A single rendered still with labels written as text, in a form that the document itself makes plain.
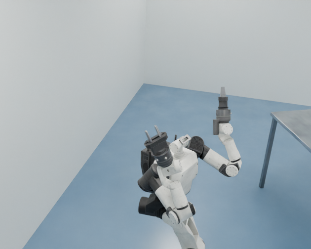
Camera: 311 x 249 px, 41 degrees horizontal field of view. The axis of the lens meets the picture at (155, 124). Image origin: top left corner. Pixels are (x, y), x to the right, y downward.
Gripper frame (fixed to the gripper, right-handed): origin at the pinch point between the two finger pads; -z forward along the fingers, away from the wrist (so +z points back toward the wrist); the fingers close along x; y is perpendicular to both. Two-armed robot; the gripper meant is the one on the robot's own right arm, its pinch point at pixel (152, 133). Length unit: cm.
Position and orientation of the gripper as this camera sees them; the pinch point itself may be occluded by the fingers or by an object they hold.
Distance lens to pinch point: 202.4
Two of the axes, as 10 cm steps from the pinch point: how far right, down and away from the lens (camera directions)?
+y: 3.7, 3.3, -8.7
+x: 8.6, -4.8, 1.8
